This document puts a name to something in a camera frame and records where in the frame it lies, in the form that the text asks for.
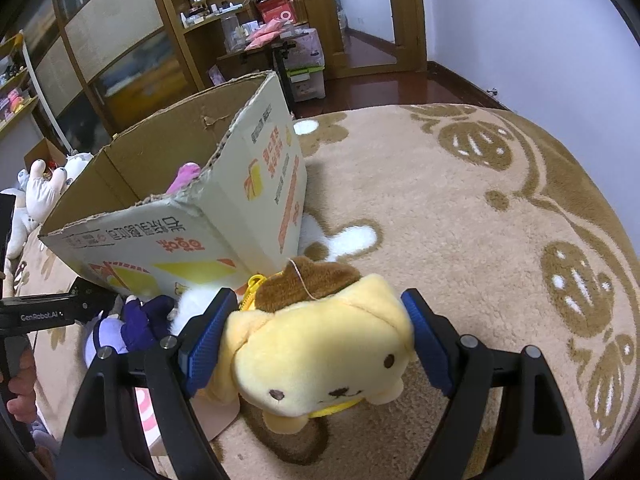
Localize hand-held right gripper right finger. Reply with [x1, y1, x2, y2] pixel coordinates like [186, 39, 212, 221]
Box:
[401, 287, 587, 480]

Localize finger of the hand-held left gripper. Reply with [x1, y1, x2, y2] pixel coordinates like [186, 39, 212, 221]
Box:
[67, 276, 120, 325]

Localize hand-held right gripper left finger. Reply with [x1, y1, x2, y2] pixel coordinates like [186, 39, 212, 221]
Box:
[54, 287, 241, 480]

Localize printed cardboard box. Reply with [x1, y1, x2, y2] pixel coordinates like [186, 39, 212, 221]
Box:
[37, 71, 309, 307]

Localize yellow dog plush toy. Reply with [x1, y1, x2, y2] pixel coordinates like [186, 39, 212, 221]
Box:
[207, 256, 417, 434]

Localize person's left hand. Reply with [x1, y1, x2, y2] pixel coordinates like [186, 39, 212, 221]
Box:
[0, 351, 40, 423]

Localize fluffy white plush toy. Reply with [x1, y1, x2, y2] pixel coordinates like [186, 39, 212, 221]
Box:
[167, 285, 222, 337]

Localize purple plush toy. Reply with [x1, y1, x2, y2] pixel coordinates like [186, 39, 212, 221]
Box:
[84, 294, 177, 368]

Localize tan cardboard piece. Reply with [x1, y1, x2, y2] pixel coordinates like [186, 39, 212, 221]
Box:
[192, 389, 242, 442]

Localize beige patterned rug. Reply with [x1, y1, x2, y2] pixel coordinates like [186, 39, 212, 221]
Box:
[10, 104, 640, 480]

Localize white long-armed plush toy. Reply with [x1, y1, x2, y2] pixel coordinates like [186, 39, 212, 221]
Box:
[6, 157, 69, 261]

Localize white round plush toy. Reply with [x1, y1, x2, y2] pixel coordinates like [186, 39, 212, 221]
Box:
[62, 152, 95, 183]

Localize small brown cardboard box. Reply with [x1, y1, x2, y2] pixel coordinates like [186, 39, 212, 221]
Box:
[24, 137, 67, 171]

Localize white pole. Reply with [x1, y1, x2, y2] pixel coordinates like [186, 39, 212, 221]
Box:
[20, 30, 72, 157]

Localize wooden shelf with toys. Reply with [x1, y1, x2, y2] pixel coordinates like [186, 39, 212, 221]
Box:
[0, 32, 41, 137]

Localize wooden glass-door cabinet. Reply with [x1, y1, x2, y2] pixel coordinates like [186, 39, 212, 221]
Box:
[0, 0, 202, 147]

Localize clear plastic storage box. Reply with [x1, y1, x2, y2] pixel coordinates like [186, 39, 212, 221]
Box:
[287, 66, 327, 104]

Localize black stand table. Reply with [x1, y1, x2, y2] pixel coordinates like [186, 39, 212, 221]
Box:
[217, 41, 302, 113]

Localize wooden bookcase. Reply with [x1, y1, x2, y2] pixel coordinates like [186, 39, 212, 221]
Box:
[142, 0, 298, 92]

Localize clear plastic jar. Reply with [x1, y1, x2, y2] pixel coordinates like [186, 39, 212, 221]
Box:
[220, 14, 242, 54]

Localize pink packets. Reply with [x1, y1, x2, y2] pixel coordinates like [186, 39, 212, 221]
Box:
[244, 19, 297, 51]

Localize red box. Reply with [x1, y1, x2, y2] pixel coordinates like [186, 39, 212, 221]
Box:
[256, 0, 297, 24]

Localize wooden door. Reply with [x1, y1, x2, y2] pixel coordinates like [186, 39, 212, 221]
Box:
[282, 0, 429, 80]

